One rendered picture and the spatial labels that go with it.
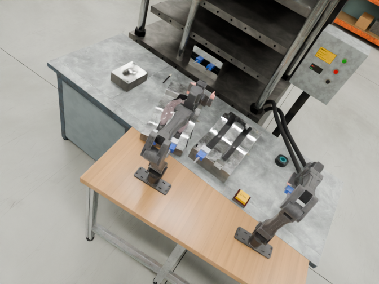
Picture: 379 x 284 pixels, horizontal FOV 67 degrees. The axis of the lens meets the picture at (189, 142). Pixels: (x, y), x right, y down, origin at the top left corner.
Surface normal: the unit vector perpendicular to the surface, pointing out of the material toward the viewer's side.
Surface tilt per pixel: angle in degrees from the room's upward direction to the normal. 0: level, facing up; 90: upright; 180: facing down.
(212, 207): 0
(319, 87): 90
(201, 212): 0
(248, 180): 0
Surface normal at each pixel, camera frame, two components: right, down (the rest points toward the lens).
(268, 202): 0.27, -0.63
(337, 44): -0.55, 0.52
